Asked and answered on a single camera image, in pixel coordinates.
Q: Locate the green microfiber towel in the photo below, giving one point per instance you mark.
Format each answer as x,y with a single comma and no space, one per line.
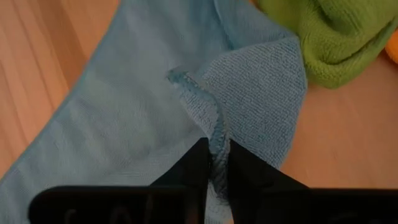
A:
335,37

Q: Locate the blue microfiber towel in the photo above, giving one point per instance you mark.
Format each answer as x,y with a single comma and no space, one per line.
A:
124,109

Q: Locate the orange microfiber towel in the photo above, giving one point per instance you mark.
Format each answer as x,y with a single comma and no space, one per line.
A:
393,46

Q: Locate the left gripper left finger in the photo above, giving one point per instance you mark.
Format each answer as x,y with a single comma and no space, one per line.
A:
192,171

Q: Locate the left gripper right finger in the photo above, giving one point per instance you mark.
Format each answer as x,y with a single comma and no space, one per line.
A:
248,177

